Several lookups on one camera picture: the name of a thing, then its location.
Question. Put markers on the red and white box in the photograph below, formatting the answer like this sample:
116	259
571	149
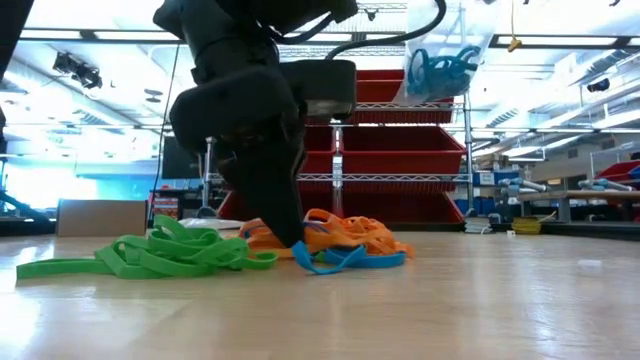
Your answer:
165	207

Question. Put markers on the stack of blue bins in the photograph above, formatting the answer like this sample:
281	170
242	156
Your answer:
475	205

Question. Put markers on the green rubber band tangle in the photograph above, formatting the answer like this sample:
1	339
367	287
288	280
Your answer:
190	245

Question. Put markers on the pale robot arm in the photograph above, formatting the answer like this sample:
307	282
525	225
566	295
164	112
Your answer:
525	185
605	185

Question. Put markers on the wooden bench with grey legs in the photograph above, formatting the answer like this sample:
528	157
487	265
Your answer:
575	196

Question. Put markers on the black aluminium rig frame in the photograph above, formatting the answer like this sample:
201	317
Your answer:
575	231

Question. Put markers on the black ceiling track spotlight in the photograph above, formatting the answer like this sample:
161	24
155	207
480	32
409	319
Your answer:
77	72

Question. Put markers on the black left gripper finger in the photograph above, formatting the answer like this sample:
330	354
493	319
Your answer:
250	185
292	190

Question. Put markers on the bunch of blue rubber bands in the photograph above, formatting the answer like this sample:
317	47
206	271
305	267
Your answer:
440	70

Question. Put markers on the black ceiling camera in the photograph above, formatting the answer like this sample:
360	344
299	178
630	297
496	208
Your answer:
598	85

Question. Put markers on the blue rubber band tangle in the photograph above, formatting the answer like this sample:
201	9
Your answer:
350	260

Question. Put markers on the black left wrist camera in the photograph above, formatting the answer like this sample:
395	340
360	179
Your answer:
330	90

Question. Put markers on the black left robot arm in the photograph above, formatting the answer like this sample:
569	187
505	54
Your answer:
225	30

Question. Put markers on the small cardboard box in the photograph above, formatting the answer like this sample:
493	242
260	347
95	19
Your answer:
100	217

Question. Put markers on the long ceiling light bar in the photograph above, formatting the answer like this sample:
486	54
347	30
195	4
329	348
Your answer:
100	35
555	41

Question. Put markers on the black monitor screen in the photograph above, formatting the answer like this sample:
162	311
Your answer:
175	167

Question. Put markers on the red storage bin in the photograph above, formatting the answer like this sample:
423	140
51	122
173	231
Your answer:
620	170

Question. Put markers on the orange rubber band tangle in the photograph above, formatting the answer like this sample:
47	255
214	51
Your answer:
350	232

